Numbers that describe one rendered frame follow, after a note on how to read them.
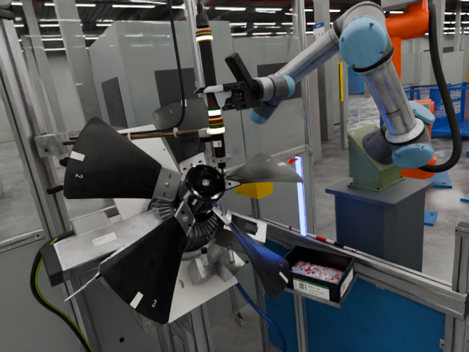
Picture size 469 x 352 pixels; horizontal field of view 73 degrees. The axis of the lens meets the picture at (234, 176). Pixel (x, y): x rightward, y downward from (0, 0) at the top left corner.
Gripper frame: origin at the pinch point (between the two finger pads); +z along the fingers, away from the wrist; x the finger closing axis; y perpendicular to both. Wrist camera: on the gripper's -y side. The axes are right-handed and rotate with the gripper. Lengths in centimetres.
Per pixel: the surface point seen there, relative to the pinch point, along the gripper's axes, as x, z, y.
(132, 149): 6.2, 20.7, 13.6
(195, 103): 16.1, -6.7, 4.3
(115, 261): -12, 36, 34
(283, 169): -4.8, -25.2, 28.9
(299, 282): -18, -15, 62
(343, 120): 287, -502, 86
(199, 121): 10.6, -4.2, 9.7
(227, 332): 63, -36, 147
